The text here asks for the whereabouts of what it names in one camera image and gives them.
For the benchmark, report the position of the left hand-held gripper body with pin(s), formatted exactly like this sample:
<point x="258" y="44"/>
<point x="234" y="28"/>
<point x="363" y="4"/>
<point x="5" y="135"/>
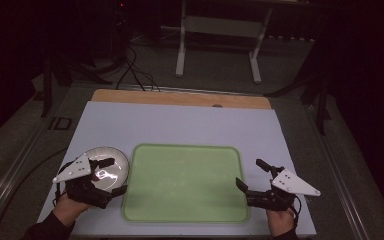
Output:
<point x="76" y="168"/>

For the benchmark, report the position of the person's left hand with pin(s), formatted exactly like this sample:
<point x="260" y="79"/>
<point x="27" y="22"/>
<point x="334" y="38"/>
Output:
<point x="68" y="210"/>

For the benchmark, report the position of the white metal stand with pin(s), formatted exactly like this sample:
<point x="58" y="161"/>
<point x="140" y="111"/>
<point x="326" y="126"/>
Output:
<point x="181" y="50"/>

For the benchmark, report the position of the white table board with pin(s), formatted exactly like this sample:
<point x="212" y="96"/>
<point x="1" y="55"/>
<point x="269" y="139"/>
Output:
<point x="180" y="125"/>

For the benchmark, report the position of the dark metal stand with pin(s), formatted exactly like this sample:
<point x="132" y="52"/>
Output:
<point x="47" y="86"/>
<point x="320" y="100"/>

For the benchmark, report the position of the green tray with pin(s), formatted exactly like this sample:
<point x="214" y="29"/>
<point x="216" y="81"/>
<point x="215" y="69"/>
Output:
<point x="185" y="183"/>

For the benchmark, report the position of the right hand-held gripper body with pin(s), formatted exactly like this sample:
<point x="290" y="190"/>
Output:
<point x="293" y="185"/>

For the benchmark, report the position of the person's right hand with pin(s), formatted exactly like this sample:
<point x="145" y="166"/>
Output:
<point x="281" y="221"/>

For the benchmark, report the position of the floor socket box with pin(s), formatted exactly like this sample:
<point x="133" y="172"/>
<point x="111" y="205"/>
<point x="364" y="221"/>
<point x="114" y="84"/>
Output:
<point x="60" y="123"/>

